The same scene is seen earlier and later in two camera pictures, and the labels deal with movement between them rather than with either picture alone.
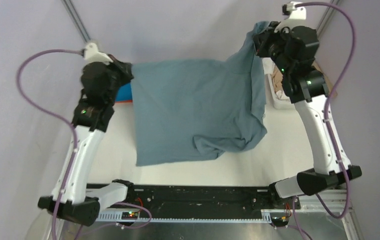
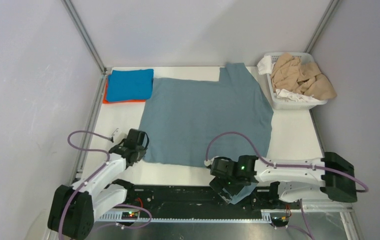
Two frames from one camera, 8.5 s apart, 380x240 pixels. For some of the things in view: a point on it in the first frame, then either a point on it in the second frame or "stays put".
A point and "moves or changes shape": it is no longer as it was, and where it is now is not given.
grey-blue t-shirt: [195, 111] moves or changes shape
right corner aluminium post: [329, 13] stays put
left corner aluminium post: [72, 12] stays put
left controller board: [130, 215] stays put
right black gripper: [264, 38] → [218, 184]
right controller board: [279, 221] stays put
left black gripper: [124, 68] → [142, 153]
